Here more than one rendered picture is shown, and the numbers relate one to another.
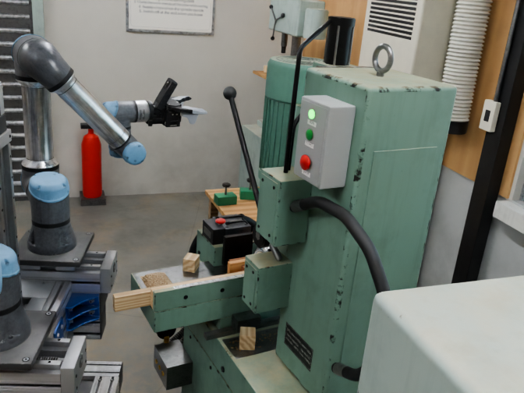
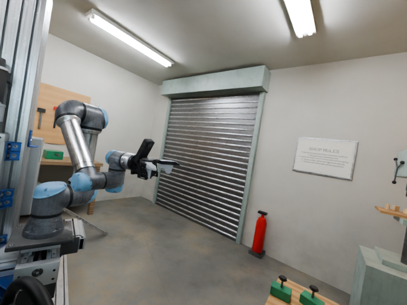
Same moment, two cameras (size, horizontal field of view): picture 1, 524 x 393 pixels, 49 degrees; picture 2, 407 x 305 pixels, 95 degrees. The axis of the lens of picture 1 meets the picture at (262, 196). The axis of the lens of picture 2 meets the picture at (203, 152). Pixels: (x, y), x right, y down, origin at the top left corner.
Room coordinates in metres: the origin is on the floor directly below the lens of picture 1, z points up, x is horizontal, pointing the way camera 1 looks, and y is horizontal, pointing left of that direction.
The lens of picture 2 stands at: (1.77, -0.44, 1.32)
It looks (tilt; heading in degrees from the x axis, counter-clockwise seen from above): 0 degrees down; 58
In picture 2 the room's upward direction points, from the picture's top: 9 degrees clockwise
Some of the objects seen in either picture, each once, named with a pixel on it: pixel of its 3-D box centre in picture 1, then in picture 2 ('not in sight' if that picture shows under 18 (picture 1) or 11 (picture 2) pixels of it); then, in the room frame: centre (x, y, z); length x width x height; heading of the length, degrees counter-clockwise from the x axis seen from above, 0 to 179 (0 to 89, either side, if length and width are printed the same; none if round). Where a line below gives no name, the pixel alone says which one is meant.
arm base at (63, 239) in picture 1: (51, 231); (45, 221); (1.66, 0.67, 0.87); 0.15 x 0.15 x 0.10
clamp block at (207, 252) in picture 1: (226, 248); not in sight; (1.55, 0.09, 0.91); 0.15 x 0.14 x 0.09; 120
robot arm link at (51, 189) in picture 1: (49, 196); (51, 196); (1.66, 0.67, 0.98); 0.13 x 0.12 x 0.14; 32
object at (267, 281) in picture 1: (266, 281); not in sight; (1.18, -0.03, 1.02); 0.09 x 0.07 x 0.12; 120
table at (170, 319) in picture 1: (237, 274); not in sight; (1.47, 0.05, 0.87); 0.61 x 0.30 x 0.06; 120
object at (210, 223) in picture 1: (225, 226); not in sight; (1.55, 0.10, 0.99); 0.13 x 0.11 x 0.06; 120
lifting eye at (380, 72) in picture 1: (382, 59); not in sight; (1.17, -0.22, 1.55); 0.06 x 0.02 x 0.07; 30
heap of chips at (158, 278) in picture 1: (157, 280); not in sight; (1.33, 0.26, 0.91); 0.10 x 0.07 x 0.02; 30
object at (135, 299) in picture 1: (218, 283); not in sight; (1.33, 0.09, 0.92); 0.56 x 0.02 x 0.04; 120
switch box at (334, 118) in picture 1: (323, 141); not in sight; (1.07, -0.11, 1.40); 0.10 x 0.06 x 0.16; 30
